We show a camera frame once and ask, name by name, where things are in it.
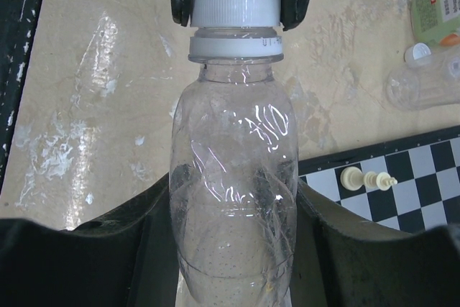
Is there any white chess piece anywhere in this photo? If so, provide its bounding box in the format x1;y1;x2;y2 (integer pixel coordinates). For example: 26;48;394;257
340;167;398;191

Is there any grapefruit tea bottle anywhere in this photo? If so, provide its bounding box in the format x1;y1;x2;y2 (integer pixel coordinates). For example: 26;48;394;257
410;0;459;47

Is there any white crushed bottle cap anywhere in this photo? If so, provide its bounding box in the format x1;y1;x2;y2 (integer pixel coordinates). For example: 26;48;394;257
190;0;281;28

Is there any chessboard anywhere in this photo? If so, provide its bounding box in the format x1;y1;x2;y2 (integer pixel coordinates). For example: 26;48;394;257
298;126;459;233

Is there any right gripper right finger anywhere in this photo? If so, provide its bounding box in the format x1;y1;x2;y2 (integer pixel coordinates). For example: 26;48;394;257
290;181;459;306

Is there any clear crushed bottle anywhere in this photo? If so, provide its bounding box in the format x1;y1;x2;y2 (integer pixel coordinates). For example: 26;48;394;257
169;27;298;306

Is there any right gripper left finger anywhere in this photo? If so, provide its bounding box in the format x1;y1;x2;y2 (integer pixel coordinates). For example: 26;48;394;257
1;177;179;306

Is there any clear slim bottle white cap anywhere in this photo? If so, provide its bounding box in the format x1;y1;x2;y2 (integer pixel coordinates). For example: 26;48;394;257
385;47;459;111

